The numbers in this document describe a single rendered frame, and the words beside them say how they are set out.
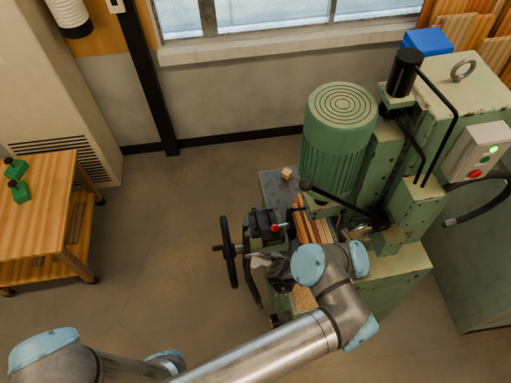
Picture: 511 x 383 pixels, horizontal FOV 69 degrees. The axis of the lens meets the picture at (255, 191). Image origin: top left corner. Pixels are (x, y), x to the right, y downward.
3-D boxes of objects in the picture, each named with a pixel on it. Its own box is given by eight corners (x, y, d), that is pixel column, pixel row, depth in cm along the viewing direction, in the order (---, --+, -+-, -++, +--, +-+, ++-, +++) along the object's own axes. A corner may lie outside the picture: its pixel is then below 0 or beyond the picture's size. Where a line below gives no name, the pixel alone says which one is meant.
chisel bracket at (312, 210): (302, 207, 134) (303, 194, 127) (339, 200, 135) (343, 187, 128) (307, 224, 130) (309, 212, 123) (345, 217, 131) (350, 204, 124)
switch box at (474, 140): (439, 166, 101) (464, 125, 88) (472, 160, 102) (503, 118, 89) (449, 185, 98) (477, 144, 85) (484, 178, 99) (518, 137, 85)
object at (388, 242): (367, 235, 130) (376, 218, 120) (386, 231, 131) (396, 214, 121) (377, 259, 125) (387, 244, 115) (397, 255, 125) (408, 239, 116)
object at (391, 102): (370, 103, 97) (388, 46, 83) (399, 99, 98) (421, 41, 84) (382, 125, 93) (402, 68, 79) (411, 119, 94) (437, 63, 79)
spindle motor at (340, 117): (291, 162, 119) (298, 85, 94) (344, 153, 121) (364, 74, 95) (306, 207, 110) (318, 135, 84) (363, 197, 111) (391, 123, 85)
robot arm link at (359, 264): (349, 238, 88) (369, 238, 95) (306, 248, 96) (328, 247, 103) (357, 278, 85) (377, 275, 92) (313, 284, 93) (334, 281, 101)
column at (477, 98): (346, 204, 156) (395, 58, 96) (396, 195, 158) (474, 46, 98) (365, 252, 144) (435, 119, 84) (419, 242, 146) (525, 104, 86)
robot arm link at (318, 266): (333, 280, 76) (363, 275, 84) (306, 234, 81) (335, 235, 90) (303, 303, 80) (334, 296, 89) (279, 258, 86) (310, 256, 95)
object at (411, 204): (387, 205, 114) (401, 177, 102) (414, 200, 115) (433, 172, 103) (398, 229, 110) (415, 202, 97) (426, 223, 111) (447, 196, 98)
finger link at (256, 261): (236, 261, 108) (266, 270, 105) (245, 247, 112) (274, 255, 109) (238, 267, 110) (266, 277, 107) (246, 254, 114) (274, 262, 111)
